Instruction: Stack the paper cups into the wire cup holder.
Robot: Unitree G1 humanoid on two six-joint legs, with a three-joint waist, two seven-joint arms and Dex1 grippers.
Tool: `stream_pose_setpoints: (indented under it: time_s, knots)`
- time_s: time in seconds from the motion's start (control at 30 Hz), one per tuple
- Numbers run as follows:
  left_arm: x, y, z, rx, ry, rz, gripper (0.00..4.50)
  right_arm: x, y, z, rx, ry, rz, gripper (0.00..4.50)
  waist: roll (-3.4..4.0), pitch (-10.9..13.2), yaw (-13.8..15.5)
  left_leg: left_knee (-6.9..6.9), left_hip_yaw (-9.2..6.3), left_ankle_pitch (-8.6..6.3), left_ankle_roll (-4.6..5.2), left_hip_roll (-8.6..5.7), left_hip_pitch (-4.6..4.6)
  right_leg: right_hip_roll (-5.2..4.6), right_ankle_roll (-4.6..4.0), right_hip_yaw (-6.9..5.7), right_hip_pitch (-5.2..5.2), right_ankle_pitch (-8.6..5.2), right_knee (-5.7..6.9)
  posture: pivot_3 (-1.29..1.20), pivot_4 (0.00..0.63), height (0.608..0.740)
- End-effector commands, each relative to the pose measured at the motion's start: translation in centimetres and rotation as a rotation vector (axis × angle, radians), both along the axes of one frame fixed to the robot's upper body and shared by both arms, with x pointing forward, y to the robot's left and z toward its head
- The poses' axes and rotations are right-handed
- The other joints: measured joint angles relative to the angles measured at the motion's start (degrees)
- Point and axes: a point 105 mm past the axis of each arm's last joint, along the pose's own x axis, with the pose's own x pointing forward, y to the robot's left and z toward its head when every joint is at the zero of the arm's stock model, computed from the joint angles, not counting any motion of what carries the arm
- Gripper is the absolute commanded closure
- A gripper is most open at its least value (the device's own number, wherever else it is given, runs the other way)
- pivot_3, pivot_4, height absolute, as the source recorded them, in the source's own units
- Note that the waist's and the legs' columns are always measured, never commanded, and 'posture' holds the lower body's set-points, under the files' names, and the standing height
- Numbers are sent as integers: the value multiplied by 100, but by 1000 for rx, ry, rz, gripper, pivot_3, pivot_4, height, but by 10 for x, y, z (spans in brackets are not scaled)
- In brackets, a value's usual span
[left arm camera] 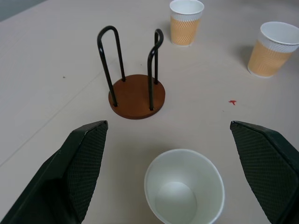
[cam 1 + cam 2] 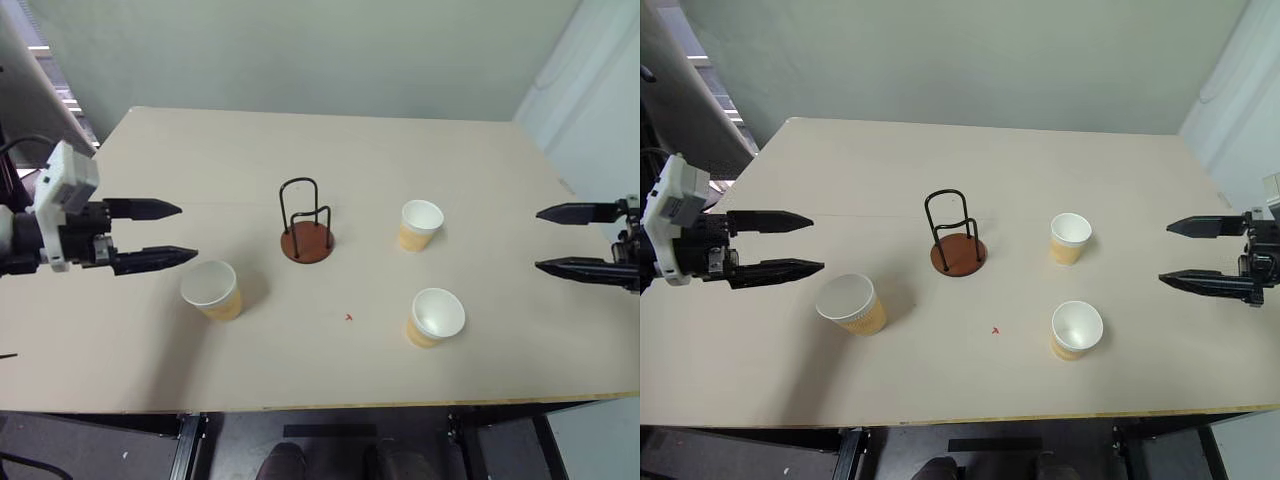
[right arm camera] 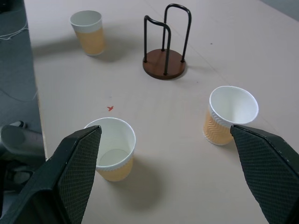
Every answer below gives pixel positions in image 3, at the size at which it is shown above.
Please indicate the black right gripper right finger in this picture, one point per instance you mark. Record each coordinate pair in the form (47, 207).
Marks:
(268, 172)

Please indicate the silver robot body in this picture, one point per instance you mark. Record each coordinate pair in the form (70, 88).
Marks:
(16, 144)

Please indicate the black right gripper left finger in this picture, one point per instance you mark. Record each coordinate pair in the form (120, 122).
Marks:
(63, 177)

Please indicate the orange ribbed paper cup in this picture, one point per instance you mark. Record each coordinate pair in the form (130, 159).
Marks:
(90, 32)
(231, 112)
(116, 151)

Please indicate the small red mark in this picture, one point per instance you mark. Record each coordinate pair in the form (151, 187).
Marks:
(110, 108)

